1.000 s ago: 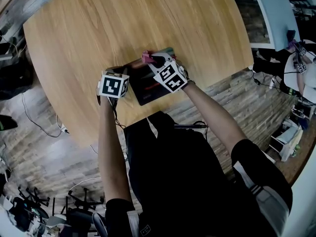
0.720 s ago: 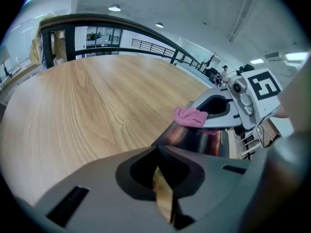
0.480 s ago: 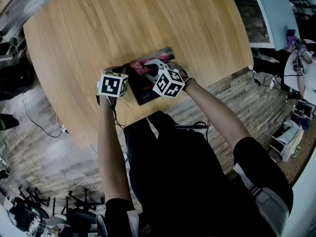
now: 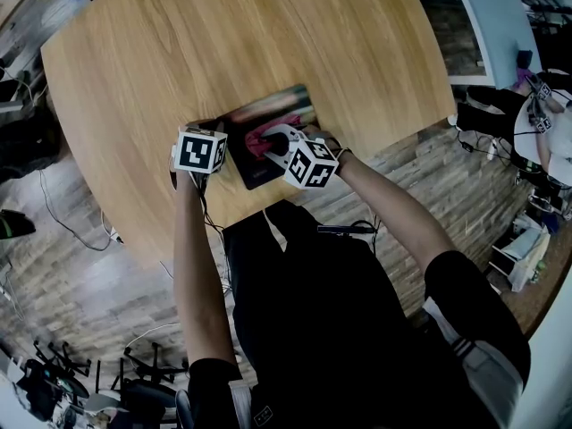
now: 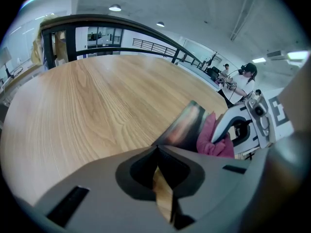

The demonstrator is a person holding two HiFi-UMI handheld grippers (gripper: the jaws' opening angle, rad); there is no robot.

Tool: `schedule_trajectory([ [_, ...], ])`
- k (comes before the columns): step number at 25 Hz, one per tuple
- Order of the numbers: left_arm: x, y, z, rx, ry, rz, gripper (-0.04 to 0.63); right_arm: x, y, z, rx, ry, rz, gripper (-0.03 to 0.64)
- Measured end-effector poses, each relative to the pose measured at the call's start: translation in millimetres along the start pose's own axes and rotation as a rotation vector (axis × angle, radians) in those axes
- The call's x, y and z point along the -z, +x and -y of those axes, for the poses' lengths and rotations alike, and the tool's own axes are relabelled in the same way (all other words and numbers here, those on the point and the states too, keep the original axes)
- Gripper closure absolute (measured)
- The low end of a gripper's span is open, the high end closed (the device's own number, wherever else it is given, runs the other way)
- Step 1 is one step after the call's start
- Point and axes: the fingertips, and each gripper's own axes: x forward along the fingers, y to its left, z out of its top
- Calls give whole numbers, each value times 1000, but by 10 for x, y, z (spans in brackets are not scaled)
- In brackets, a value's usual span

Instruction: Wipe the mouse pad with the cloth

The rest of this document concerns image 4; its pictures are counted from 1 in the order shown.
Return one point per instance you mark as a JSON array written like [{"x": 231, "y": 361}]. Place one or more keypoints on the person's right hand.
[{"x": 324, "y": 134}]

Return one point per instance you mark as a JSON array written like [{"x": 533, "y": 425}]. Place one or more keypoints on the small black object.
[{"x": 525, "y": 57}]

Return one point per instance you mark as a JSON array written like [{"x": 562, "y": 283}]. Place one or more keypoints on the black office chair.
[{"x": 27, "y": 145}]

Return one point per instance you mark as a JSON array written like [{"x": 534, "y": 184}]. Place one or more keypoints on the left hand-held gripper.
[{"x": 199, "y": 150}]

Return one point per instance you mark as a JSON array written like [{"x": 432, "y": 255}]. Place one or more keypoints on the person's left forearm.
[{"x": 199, "y": 275}]

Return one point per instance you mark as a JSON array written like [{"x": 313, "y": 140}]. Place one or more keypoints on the white power strip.
[
  {"x": 116, "y": 236},
  {"x": 491, "y": 149}
]

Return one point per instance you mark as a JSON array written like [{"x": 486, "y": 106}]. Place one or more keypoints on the black green bag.
[{"x": 15, "y": 225}]

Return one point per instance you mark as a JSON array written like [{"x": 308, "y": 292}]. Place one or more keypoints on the black chair base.
[{"x": 154, "y": 367}]

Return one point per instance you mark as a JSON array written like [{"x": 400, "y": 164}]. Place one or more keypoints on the wooden table with white legs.
[{"x": 223, "y": 38}]

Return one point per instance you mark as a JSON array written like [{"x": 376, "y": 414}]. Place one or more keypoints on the person's black clothing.
[{"x": 322, "y": 329}]

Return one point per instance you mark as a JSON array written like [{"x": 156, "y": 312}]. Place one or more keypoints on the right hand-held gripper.
[{"x": 313, "y": 163}]

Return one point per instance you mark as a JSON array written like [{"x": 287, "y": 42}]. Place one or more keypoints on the pink cloth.
[{"x": 255, "y": 143}]

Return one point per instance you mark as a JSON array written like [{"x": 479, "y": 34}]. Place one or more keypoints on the person's right forearm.
[{"x": 393, "y": 217}]

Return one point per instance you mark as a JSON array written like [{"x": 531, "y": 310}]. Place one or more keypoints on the white low shelf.
[{"x": 520, "y": 257}]

